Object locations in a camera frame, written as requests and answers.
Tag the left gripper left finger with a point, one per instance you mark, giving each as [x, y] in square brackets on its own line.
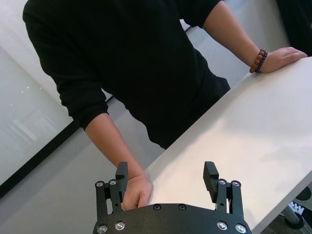
[121, 175]

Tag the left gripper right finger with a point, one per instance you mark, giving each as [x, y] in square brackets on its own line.
[209, 178]

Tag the white rolling table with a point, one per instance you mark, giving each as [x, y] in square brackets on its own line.
[243, 134]

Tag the person's left forearm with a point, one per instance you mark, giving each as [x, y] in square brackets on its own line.
[231, 31]

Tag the person's right forearm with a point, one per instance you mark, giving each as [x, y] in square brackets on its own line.
[109, 141]

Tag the person's right hand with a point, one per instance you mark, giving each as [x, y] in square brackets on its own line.
[139, 192]

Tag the person's left hand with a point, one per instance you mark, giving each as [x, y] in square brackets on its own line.
[280, 59]

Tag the black white sneaker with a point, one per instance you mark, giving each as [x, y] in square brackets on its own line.
[297, 208]

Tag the frosted glass partition panel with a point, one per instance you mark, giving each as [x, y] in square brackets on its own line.
[29, 122]

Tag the person's body in black clothes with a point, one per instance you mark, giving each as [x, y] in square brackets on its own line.
[122, 61]

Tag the black background object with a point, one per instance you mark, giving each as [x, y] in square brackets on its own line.
[297, 24]

